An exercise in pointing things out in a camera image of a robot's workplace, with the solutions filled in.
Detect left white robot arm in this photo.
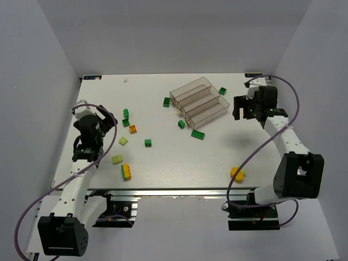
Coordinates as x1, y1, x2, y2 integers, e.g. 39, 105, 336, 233
38, 104, 117, 257

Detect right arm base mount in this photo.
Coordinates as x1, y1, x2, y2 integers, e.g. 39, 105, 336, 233
221, 202, 280, 231

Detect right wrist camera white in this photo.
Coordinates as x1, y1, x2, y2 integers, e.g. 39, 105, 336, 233
244, 79, 260, 100

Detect light green small lego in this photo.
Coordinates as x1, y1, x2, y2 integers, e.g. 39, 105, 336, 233
119, 136, 128, 146

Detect green lego square upside-down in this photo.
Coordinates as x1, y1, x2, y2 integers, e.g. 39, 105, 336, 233
122, 119, 130, 127

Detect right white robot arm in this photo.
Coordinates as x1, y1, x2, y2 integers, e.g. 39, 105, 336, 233
232, 86, 324, 205

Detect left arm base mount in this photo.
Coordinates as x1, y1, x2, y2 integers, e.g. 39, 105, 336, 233
77, 190, 134, 231

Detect light green 2x3 lego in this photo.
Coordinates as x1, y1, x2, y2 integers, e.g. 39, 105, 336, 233
111, 155, 123, 165

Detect yellow round lego piece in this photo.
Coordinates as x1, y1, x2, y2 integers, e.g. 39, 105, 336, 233
230, 167, 245, 183

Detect yellow green stacked lego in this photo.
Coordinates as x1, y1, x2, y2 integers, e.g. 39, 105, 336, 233
121, 164, 132, 181

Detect green 2x4 lego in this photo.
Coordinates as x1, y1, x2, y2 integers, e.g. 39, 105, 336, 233
191, 130, 205, 140

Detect green lego upside-down rectangular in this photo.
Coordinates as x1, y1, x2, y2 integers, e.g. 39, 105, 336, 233
163, 97, 171, 108

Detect clear three-compartment container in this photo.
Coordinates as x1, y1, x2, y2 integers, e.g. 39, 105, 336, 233
169, 77, 229, 130

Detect green lego table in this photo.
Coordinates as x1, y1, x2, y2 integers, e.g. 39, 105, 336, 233
144, 139, 152, 147

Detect orange lego brick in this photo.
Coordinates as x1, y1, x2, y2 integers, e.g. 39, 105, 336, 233
129, 125, 137, 134

